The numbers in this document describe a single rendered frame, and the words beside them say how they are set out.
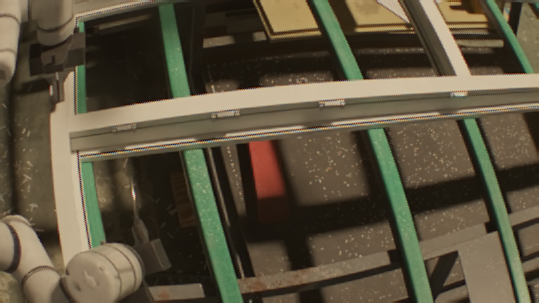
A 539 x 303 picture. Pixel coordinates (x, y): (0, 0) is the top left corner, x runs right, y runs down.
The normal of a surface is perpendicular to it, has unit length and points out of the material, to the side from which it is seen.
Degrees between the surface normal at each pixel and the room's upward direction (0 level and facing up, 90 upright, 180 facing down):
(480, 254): 0
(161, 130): 90
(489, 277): 0
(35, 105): 0
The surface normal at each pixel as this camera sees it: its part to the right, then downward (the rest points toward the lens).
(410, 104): 0.19, 0.76
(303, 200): 0.06, -0.63
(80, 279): -0.14, -0.04
